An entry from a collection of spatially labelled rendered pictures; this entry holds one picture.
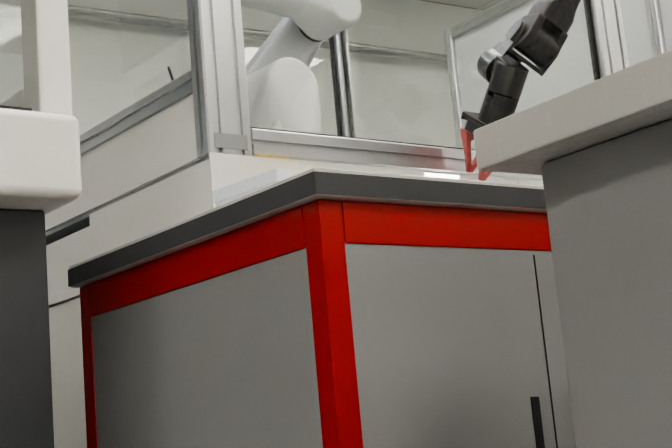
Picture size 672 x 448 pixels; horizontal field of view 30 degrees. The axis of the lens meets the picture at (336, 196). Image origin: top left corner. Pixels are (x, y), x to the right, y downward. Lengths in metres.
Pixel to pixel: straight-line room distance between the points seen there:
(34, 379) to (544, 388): 0.59
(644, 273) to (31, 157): 0.75
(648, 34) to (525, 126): 3.05
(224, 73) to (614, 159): 0.99
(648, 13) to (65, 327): 2.40
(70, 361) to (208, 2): 0.73
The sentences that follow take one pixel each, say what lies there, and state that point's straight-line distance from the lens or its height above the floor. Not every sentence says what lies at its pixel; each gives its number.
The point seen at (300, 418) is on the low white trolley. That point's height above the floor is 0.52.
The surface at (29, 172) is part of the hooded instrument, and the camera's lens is 1.50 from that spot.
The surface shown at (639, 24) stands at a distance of 4.19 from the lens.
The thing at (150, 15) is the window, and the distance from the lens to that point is 2.17.
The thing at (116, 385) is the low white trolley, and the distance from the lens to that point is 1.64.
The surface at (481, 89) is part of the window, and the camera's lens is 2.34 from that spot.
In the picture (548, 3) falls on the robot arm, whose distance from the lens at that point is 2.14.
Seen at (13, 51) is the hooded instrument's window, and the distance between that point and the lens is 1.55.
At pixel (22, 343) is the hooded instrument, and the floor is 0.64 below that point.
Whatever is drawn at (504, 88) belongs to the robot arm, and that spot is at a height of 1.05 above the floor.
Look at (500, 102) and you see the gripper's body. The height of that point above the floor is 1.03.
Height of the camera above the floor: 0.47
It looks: 12 degrees up
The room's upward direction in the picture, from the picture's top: 5 degrees counter-clockwise
